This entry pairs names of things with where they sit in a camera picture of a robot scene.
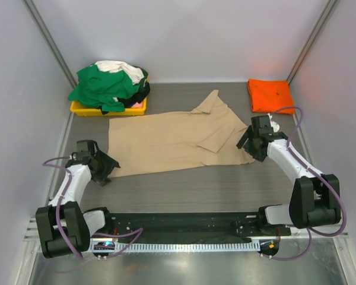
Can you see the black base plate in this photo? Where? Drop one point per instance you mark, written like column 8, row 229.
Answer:
column 192, row 228

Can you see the right aluminium frame post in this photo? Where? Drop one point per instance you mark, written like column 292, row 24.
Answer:
column 316, row 31

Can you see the left aluminium frame post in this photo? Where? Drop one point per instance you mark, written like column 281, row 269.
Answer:
column 46, row 35

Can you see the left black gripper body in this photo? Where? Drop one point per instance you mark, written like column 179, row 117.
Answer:
column 104, row 167

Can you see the black t shirt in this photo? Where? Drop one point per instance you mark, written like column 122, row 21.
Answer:
column 141, row 93

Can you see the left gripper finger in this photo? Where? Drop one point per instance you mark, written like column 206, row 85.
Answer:
column 101, row 181
column 107, row 161

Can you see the slotted cable duct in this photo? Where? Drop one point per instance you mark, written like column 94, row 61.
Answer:
column 112, row 247

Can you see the yellow plastic bin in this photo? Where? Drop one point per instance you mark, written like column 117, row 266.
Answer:
column 83, row 111

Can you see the green t shirt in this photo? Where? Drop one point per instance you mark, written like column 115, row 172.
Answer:
column 103, row 90

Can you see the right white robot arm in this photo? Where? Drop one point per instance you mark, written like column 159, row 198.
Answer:
column 315, row 199

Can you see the pink garment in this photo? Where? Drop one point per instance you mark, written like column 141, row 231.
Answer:
column 137, row 105

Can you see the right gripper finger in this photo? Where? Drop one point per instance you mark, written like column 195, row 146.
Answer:
column 244, row 138
column 258, row 154

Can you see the folded orange t shirt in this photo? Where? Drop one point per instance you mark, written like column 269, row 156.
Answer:
column 270, row 97

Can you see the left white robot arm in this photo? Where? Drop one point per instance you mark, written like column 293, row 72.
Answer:
column 62, row 227

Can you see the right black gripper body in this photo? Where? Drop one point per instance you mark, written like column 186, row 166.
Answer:
column 250, row 143

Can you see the white t shirt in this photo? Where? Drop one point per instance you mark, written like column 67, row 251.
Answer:
column 134, row 73

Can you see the beige t shirt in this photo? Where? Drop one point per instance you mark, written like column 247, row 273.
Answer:
column 205, row 136

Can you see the aluminium frame post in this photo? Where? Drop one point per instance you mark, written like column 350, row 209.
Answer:
column 316, row 31
column 46, row 35

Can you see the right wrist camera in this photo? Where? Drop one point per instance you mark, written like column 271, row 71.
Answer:
column 274, row 125

